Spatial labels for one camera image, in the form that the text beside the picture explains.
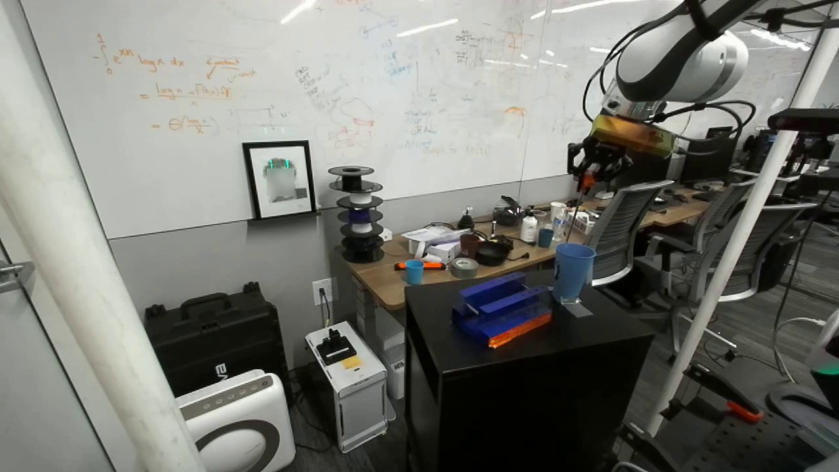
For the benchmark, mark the black charger device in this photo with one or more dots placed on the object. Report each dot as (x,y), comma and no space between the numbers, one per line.
(336,347)

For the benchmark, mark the grey metal plate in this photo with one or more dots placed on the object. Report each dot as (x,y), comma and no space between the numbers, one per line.
(573,307)

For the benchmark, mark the grey tape roll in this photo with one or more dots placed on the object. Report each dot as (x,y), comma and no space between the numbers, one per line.
(462,267)

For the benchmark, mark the thick white pole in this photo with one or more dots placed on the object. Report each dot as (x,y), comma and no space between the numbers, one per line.
(79,290)

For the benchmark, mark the black bowl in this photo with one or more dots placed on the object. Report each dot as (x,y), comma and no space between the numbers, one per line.
(491,253)

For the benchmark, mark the black hard case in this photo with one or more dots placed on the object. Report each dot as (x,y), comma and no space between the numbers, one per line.
(214,337)

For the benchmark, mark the tall blue cup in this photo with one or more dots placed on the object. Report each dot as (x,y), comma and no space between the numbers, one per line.
(573,271)

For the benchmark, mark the grey mesh office chair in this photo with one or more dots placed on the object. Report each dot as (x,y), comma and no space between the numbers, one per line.
(626,225)

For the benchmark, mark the framed portrait picture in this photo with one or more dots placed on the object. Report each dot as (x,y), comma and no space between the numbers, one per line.
(279,179)

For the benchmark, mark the white air purifier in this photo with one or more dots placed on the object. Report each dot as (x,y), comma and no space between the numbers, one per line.
(238,429)

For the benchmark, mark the whiteboard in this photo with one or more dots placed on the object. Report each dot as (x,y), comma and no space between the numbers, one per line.
(395,87)

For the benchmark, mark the wooden desk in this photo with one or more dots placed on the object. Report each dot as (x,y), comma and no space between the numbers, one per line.
(383,280)

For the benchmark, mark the white bottle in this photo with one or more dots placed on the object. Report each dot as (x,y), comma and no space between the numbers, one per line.
(530,229)

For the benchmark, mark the orange block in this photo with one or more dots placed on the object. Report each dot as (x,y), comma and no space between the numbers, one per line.
(521,332)

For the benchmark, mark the white wall outlet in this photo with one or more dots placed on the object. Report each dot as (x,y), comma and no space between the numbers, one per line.
(324,291)

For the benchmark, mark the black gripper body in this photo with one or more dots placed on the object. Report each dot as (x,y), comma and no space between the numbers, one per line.
(605,159)

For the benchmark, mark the thin white tripod pole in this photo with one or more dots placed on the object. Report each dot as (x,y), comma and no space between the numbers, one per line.
(736,253)

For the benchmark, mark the small blue cup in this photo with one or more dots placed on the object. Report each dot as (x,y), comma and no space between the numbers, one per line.
(415,271)

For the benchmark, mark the blue plastic holder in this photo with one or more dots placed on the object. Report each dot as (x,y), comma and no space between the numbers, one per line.
(499,303)

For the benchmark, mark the dark office chair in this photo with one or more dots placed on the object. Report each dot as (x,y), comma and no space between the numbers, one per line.
(744,253)

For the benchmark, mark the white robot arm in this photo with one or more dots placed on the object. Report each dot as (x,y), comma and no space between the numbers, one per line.
(682,55)

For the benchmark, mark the white cardboard box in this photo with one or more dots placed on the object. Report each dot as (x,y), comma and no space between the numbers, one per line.
(435,236)

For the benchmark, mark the black cabinet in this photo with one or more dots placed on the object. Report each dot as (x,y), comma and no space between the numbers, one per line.
(525,395)

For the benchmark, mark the red floor clamp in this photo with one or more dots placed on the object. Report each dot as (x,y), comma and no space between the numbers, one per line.
(747,409)

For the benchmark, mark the empty black filament spool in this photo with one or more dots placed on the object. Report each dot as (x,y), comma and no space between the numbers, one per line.
(353,176)

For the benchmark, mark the black monitor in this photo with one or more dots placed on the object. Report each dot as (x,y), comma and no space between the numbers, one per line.
(709,155)

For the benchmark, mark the white box unit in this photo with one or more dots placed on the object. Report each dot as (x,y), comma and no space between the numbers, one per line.
(357,403)

